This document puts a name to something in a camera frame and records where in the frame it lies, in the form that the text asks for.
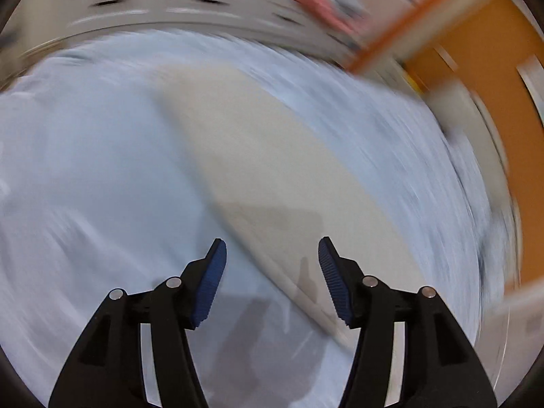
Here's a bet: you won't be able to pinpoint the cream knit sweater black hearts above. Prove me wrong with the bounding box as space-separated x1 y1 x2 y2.
158 64 423 349

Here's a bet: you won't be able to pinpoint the bed with blue butterfly duvet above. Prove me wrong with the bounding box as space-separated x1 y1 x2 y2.
1 31 487 407

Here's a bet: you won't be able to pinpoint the orange curtain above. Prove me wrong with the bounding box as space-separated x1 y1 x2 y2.
344 0 445 73

